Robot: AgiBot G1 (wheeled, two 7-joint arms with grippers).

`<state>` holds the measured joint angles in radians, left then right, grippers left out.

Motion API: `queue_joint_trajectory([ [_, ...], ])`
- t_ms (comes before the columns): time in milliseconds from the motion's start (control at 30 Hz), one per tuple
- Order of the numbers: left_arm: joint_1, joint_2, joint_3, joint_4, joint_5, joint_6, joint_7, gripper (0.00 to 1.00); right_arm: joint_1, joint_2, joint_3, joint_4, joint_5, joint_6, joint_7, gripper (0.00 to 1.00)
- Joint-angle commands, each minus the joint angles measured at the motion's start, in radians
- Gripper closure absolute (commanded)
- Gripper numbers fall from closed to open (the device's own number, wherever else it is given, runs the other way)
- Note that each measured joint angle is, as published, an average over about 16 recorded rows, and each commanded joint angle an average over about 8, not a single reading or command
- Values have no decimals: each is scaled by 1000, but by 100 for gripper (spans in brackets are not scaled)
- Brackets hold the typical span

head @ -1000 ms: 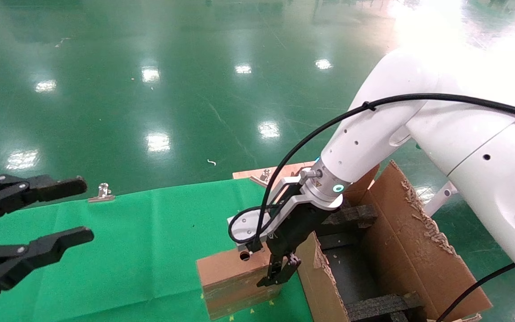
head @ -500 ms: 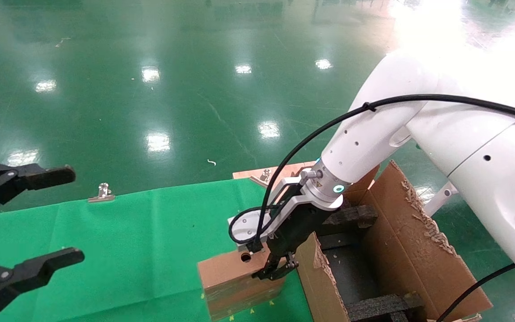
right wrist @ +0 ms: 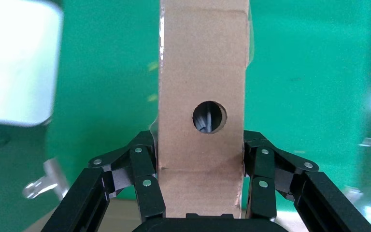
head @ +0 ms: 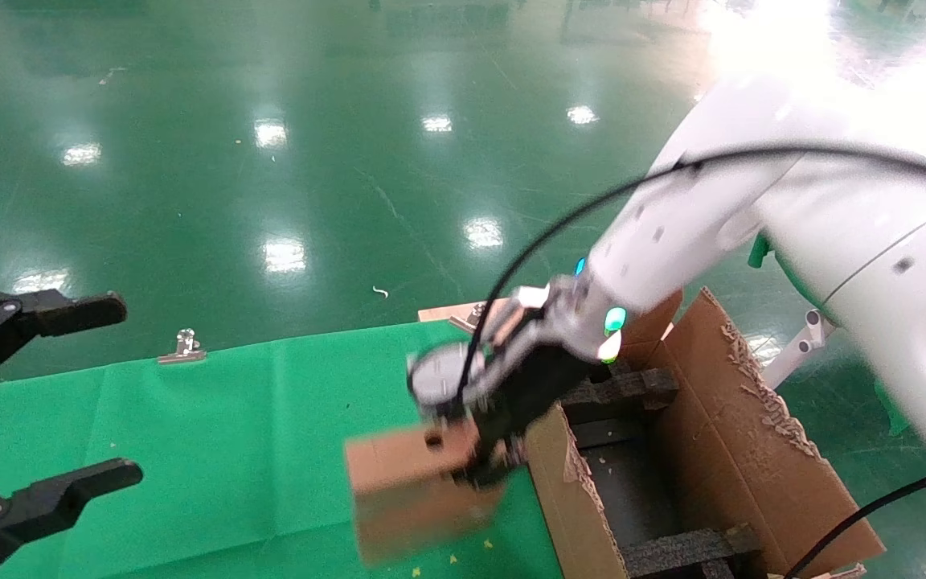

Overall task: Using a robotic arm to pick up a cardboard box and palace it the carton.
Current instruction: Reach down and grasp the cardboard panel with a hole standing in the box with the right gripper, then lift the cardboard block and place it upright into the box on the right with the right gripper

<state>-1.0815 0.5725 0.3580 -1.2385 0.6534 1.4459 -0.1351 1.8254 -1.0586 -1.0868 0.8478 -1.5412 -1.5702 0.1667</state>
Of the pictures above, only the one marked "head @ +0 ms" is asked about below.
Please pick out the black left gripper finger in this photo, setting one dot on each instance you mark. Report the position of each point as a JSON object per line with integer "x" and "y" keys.
{"x": 53, "y": 498}
{"x": 37, "y": 314}

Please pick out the dark foam carton liner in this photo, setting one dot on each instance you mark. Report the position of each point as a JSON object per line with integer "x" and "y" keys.
{"x": 632, "y": 490}

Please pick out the large open cardboard carton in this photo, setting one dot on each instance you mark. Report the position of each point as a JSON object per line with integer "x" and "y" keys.
{"x": 744, "y": 450}

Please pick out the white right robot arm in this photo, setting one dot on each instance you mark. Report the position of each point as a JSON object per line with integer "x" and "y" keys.
{"x": 833, "y": 225}

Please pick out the large green table cloth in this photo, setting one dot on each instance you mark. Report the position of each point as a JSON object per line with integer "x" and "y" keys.
{"x": 230, "y": 450}

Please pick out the silver metal binder clip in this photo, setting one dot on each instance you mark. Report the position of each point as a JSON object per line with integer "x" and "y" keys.
{"x": 183, "y": 349}
{"x": 469, "y": 318}

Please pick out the small cardboard box with hole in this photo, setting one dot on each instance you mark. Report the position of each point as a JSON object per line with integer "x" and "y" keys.
{"x": 407, "y": 498}

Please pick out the white metal strut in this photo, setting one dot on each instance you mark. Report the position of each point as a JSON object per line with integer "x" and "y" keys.
{"x": 801, "y": 346}

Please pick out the light wooden board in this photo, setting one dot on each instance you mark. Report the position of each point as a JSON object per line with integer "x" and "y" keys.
{"x": 447, "y": 310}

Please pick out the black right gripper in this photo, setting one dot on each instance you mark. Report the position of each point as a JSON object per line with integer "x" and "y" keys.
{"x": 531, "y": 390}

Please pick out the white round wrist camera housing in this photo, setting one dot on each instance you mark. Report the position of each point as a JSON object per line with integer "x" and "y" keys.
{"x": 439, "y": 378}

